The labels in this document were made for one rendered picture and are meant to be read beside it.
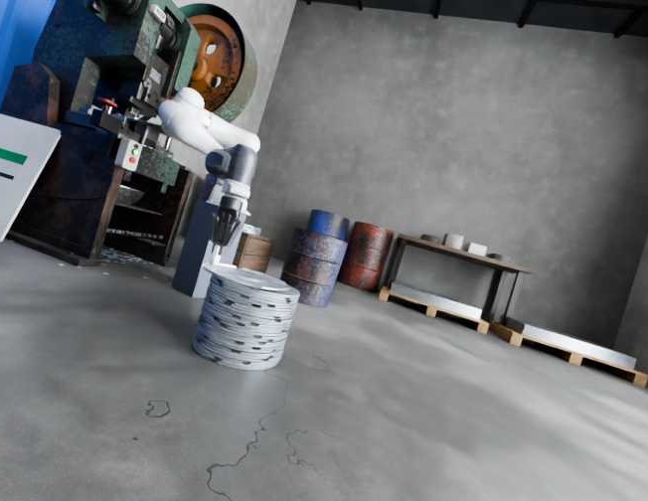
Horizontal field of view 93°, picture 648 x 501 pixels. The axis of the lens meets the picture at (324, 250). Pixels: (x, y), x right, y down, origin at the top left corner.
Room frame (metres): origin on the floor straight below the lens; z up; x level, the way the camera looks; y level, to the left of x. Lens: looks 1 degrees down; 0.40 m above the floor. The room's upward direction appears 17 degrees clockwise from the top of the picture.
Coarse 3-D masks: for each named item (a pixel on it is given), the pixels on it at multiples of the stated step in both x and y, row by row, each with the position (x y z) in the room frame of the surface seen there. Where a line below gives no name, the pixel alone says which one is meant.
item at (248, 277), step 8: (208, 264) 1.03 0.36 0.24; (224, 264) 1.11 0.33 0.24; (216, 272) 0.93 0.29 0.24; (224, 272) 0.97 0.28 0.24; (232, 272) 0.98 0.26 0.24; (240, 272) 1.02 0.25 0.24; (248, 272) 1.08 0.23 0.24; (256, 272) 1.16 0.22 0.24; (232, 280) 0.88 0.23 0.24; (240, 280) 0.91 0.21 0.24; (248, 280) 0.96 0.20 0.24; (256, 280) 0.98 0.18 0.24; (264, 280) 1.02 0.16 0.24; (272, 280) 1.10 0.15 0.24; (280, 280) 1.12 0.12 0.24; (264, 288) 0.91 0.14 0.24; (272, 288) 0.92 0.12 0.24; (280, 288) 0.95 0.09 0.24; (288, 288) 1.02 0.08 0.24
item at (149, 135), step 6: (132, 120) 1.68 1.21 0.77; (138, 120) 1.67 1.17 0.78; (138, 126) 1.69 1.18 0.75; (144, 126) 1.69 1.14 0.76; (150, 126) 1.70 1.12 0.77; (156, 126) 1.65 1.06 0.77; (138, 132) 1.69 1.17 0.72; (144, 132) 1.68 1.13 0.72; (150, 132) 1.71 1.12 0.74; (156, 132) 1.75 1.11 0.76; (162, 132) 1.76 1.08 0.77; (144, 138) 1.69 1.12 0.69; (150, 138) 1.72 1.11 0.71; (156, 138) 1.76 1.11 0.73; (144, 144) 1.70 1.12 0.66; (150, 144) 1.73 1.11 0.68; (156, 144) 1.78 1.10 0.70
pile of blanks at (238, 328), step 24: (216, 288) 0.90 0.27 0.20; (240, 288) 0.86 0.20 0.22; (216, 312) 0.88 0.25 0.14; (240, 312) 0.86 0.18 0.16; (264, 312) 0.91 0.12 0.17; (288, 312) 0.94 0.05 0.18; (216, 336) 0.87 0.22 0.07; (240, 336) 0.86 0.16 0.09; (264, 336) 0.91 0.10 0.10; (216, 360) 0.88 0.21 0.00; (240, 360) 0.88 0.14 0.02; (264, 360) 0.91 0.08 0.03
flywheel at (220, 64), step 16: (192, 16) 2.12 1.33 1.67; (208, 16) 2.09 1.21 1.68; (208, 32) 2.12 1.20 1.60; (224, 32) 2.06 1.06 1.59; (224, 48) 2.09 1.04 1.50; (240, 48) 2.02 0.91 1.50; (208, 64) 2.11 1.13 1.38; (224, 64) 2.08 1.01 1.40; (240, 64) 2.01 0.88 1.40; (192, 80) 2.12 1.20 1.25; (208, 80) 2.10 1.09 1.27; (224, 80) 2.07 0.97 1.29; (208, 96) 2.09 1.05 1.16; (224, 96) 2.02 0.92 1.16
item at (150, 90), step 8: (152, 64) 1.71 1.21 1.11; (160, 64) 1.76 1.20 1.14; (152, 72) 1.73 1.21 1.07; (160, 72) 1.77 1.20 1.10; (128, 80) 1.70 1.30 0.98; (136, 80) 1.69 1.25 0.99; (152, 80) 1.74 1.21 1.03; (160, 80) 1.79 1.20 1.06; (120, 88) 1.71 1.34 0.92; (128, 88) 1.69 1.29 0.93; (136, 88) 1.68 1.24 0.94; (144, 88) 1.70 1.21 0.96; (152, 88) 1.76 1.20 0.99; (160, 88) 1.81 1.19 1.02; (136, 96) 1.68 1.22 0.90; (144, 96) 1.70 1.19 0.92; (152, 96) 1.72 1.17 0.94; (160, 96) 1.79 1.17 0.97; (152, 104) 1.75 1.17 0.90
